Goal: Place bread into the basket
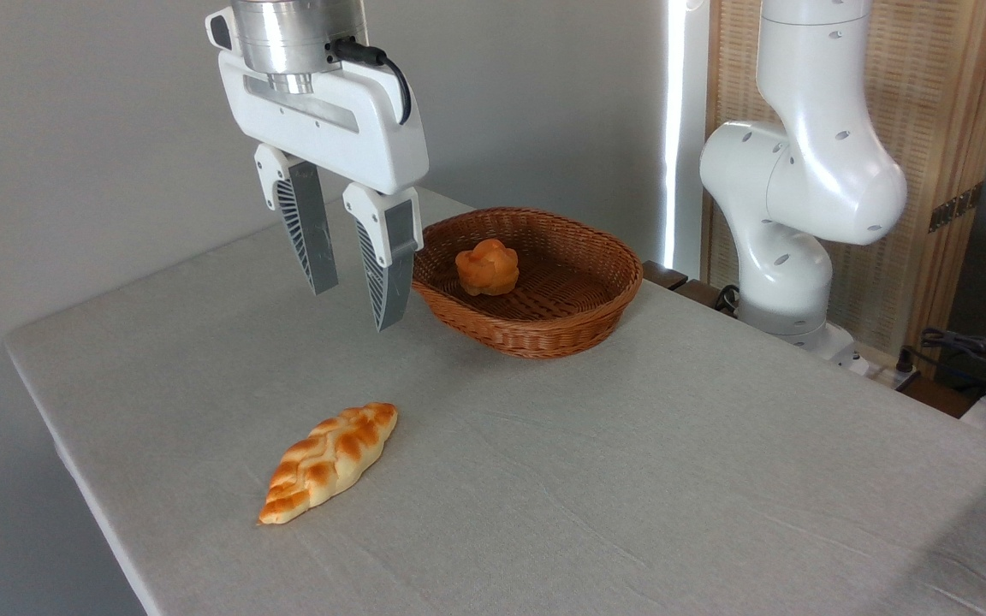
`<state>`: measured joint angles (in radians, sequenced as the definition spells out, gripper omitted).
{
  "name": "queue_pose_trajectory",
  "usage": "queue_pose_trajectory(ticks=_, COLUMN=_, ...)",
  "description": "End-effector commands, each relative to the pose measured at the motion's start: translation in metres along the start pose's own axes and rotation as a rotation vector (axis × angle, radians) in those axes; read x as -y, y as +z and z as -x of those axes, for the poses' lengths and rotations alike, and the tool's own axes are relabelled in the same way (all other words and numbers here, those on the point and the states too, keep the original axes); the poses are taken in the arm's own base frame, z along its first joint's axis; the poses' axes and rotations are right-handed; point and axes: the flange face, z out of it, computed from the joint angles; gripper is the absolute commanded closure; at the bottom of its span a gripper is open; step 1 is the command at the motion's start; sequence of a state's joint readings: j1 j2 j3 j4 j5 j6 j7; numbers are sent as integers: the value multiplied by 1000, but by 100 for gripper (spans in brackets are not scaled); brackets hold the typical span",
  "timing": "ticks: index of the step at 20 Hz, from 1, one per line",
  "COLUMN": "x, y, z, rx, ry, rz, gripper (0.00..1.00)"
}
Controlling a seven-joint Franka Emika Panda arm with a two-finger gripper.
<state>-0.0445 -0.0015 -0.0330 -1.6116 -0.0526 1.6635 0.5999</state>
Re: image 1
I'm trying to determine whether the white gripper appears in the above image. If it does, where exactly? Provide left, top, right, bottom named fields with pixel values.
left=217, top=47, right=431, bottom=334

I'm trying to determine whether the long braided bread loaf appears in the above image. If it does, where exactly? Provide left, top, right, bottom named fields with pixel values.
left=258, top=402, right=399, bottom=526

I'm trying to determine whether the round orange bread bun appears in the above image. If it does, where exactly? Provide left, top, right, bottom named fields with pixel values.
left=455, top=239, right=520, bottom=298

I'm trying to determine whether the brown wicker basket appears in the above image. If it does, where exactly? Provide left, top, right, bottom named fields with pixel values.
left=412, top=206, right=645, bottom=360

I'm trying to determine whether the grey tablecloth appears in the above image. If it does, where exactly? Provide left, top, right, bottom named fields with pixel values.
left=3, top=180, right=986, bottom=616

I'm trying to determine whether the dark wooden table edge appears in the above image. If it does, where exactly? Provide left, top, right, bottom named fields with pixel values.
left=642, top=260, right=740, bottom=318

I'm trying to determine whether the white power strip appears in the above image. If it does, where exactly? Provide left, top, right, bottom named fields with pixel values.
left=835, top=345, right=898, bottom=383

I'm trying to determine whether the wooden woven folding screen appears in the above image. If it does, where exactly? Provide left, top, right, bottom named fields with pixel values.
left=703, top=0, right=986, bottom=364

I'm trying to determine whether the metal screen hinge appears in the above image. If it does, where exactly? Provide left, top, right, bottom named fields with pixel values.
left=928, top=181, right=985, bottom=234

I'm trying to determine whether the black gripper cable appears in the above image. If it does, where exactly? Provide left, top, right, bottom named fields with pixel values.
left=326, top=38, right=413, bottom=127

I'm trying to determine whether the black cable bundle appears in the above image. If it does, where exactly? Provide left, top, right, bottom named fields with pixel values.
left=897, top=327, right=986, bottom=405

